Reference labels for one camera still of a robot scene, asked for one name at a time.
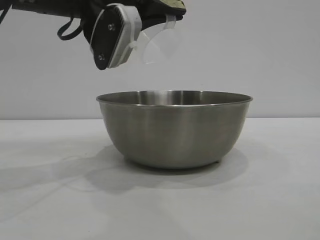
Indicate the clear plastic measuring cup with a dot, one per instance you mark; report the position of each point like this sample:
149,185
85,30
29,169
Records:
160,47

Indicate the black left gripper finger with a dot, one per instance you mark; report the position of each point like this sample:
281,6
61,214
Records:
155,16
180,8

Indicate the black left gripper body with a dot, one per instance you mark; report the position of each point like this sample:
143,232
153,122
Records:
87,25

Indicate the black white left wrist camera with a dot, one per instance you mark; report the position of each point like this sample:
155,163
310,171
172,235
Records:
110,40

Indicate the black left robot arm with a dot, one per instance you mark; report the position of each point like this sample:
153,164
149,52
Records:
37,5

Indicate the stainless steel mixing bowl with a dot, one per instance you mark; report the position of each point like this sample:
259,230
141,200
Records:
170,135

